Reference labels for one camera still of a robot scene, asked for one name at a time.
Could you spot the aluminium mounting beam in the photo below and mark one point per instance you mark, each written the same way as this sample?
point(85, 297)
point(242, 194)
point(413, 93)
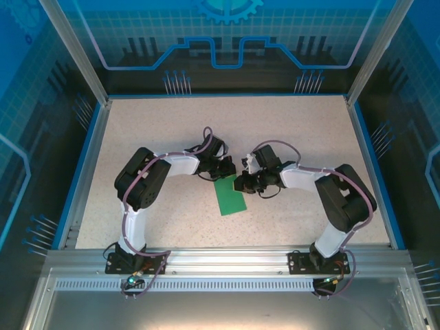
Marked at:
point(223, 258)

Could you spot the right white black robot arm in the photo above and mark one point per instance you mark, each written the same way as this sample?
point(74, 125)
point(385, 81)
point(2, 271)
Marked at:
point(343, 203)

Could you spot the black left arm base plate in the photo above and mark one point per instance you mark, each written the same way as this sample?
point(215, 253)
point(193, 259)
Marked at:
point(113, 266)

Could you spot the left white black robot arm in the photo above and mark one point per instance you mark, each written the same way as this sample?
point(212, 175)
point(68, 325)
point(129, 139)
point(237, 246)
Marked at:
point(144, 185)

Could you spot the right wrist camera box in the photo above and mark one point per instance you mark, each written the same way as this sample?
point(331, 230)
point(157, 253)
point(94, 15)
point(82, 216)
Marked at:
point(249, 163)

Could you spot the blue circuit print side panel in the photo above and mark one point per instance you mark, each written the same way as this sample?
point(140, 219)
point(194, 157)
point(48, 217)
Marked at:
point(412, 103)
point(27, 103)

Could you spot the aluminium frame post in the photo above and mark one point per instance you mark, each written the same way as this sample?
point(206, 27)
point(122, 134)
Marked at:
point(373, 51)
point(79, 51)

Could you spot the blue circuit print wide panel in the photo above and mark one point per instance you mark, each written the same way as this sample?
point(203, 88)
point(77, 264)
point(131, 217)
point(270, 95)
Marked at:
point(137, 20)

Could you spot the grey metal sheet tray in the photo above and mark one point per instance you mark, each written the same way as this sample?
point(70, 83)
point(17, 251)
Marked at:
point(223, 309)

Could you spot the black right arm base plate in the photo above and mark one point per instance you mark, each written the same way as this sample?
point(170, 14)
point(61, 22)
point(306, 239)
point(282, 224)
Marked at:
point(295, 263)

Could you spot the green paper sheet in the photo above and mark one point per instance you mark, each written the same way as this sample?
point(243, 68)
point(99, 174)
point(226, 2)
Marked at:
point(230, 201)

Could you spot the aluminium side rail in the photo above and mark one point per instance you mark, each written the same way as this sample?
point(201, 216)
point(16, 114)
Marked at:
point(89, 172)

